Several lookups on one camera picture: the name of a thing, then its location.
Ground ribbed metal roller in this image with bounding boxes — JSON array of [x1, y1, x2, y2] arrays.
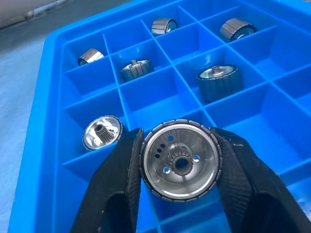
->
[[151, 18, 179, 37], [120, 59, 155, 83], [196, 64, 243, 102], [77, 48, 105, 66], [139, 118, 223, 203], [219, 18, 257, 43], [82, 114, 123, 151]]

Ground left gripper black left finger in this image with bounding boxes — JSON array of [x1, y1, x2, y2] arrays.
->
[[70, 128, 145, 233]]

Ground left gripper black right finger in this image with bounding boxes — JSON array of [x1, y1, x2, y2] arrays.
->
[[209, 127, 311, 233]]

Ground blue compartment tray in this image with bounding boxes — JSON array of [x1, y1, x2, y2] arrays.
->
[[28, 0, 311, 233]]

